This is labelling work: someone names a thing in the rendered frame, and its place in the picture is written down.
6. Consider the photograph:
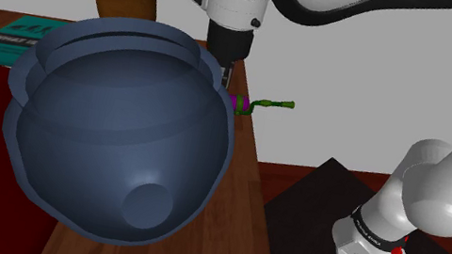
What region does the green and purple tool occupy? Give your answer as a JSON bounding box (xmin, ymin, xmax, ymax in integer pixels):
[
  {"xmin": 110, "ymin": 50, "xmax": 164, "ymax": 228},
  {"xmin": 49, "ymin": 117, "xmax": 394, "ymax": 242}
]
[{"xmin": 226, "ymin": 90, "xmax": 297, "ymax": 126}]

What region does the blue round bowl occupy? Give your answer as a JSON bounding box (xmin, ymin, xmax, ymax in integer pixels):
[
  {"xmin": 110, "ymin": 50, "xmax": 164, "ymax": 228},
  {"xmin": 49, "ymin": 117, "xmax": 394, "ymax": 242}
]
[{"xmin": 0, "ymin": 0, "xmax": 254, "ymax": 254}]

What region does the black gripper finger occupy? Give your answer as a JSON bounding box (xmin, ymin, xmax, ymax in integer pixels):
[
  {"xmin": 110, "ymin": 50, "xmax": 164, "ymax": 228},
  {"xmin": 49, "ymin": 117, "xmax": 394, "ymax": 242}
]
[{"xmin": 217, "ymin": 62, "xmax": 235, "ymax": 90}]

